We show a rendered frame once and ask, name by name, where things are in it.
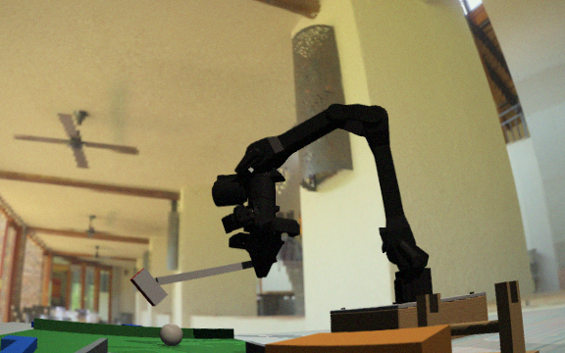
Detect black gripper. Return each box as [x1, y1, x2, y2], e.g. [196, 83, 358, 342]
[229, 198, 300, 278]

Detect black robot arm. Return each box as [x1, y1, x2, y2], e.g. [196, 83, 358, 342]
[212, 103, 433, 305]

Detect white golf ball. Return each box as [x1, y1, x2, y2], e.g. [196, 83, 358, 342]
[159, 323, 183, 346]

